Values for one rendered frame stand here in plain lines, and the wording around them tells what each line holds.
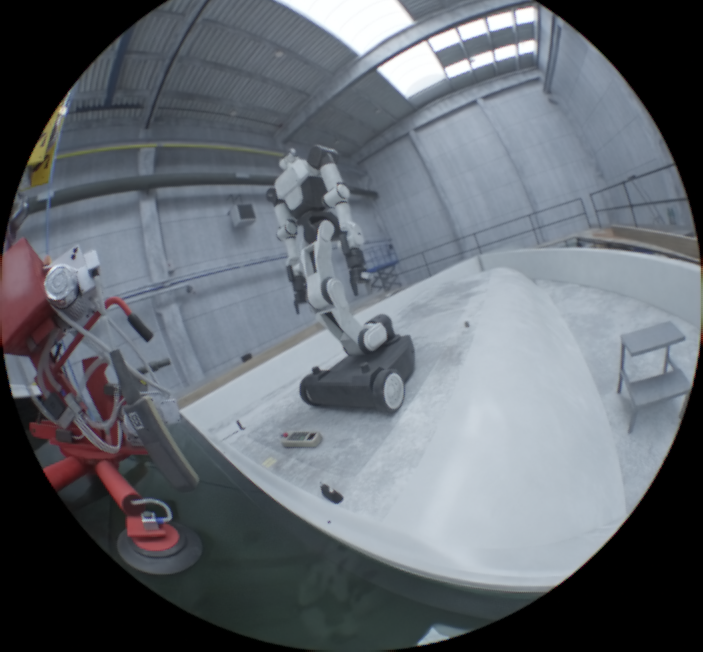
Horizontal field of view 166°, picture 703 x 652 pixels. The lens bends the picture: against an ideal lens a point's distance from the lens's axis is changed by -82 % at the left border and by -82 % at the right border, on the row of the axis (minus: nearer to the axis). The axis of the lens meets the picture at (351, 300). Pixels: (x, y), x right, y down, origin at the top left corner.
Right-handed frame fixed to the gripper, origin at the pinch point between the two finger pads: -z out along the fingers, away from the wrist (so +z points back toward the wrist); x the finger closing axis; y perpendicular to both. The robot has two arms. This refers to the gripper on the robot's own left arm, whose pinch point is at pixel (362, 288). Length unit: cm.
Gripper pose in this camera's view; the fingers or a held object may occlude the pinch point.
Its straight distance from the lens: 113.0
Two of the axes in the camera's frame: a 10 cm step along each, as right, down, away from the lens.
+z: -2.3, -9.7, 0.9
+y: 7.4, -2.3, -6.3
